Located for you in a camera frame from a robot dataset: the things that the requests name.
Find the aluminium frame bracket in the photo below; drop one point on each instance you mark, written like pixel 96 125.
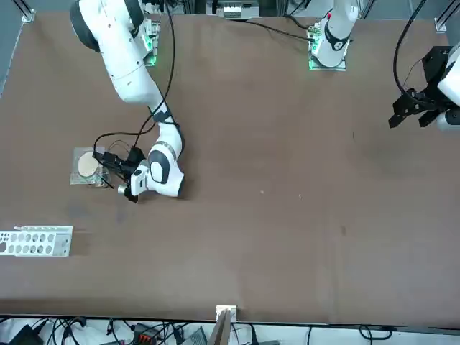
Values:
pixel 441 23
pixel 28 14

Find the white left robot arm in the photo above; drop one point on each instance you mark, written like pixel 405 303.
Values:
pixel 334 36

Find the white test tube rack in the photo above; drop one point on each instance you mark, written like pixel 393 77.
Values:
pixel 57 240

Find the black power adapter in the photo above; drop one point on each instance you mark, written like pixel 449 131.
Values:
pixel 25 336

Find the white power strip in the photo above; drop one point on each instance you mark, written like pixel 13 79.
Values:
pixel 231 10

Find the white post bracket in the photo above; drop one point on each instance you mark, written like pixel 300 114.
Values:
pixel 233 312

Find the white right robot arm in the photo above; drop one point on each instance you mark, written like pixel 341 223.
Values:
pixel 122 54

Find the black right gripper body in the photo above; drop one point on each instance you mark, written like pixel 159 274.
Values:
pixel 133 160

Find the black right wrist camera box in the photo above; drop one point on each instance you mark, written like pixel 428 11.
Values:
pixel 131 196

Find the upright camera post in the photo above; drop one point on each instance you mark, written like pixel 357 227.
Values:
pixel 221 330

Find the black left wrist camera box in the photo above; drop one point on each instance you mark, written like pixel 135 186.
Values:
pixel 436 64

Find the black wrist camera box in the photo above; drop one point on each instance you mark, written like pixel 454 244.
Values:
pixel 131 196
pixel 436 64

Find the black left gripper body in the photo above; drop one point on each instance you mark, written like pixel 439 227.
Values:
pixel 426 97

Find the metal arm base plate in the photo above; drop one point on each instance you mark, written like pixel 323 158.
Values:
pixel 152 36
pixel 339 66

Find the red black device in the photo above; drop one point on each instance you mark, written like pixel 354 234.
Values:
pixel 143 336

